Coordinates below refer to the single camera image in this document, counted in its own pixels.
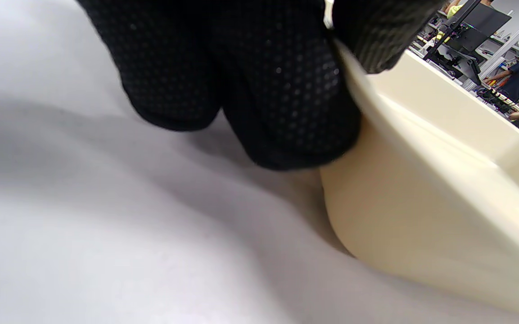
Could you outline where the beige food tray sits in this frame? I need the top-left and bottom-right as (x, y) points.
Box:
(320, 27), (519, 322)

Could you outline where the white shelf rack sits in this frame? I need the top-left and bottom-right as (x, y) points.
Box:
(462, 0), (519, 97)

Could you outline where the black monitor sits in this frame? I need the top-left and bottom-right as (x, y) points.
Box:
(424, 0), (512, 61)

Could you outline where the person's left hand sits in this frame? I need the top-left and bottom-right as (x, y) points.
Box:
(76, 0), (444, 171)

